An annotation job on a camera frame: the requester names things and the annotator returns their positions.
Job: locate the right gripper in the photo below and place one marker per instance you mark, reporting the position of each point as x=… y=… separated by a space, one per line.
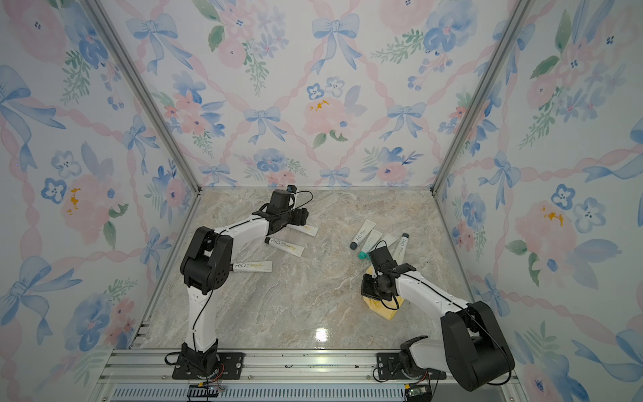
x=366 y=291

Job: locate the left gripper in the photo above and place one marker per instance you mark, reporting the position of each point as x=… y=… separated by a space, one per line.
x=300 y=216

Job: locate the yellow cleaning cloth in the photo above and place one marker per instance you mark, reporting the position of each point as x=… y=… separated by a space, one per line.
x=387 y=312

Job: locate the pink cap toothpaste tube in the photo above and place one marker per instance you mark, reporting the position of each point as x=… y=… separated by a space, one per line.
x=305 y=229

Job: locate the teal cap toothpaste tube back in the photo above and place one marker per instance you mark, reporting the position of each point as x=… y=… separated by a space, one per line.
x=373 y=238

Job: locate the teal cap toothpaste tube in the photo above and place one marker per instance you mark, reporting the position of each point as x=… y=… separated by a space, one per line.
x=388 y=241
x=373 y=238

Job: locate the black cap toothpaste tube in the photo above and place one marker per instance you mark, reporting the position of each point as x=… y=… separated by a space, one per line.
x=285 y=246

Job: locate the dark green cap toothpaste tube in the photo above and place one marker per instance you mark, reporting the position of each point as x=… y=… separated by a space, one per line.
x=363 y=232

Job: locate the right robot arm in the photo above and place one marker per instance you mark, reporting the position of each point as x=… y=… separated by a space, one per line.
x=473 y=349

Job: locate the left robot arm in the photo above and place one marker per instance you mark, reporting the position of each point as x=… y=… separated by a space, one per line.
x=206 y=267

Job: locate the toothpaste tube near left arm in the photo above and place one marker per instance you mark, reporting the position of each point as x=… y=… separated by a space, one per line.
x=256 y=266

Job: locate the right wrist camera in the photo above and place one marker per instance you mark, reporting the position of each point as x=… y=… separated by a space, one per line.
x=381 y=259

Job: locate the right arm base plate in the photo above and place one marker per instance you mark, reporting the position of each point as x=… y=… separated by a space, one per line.
x=392 y=366

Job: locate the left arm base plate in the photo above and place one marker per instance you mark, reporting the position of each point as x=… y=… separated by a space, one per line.
x=221 y=366

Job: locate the aluminium front rail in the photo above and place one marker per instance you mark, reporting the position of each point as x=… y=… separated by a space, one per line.
x=281 y=375

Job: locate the left aluminium frame post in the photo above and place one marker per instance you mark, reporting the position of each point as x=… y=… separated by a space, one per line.
x=99 y=17

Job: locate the aluminium frame post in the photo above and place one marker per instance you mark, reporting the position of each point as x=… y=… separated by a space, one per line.
x=509 y=35
x=99 y=17

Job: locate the right aluminium frame post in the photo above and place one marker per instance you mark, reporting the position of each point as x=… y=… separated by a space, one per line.
x=509 y=35

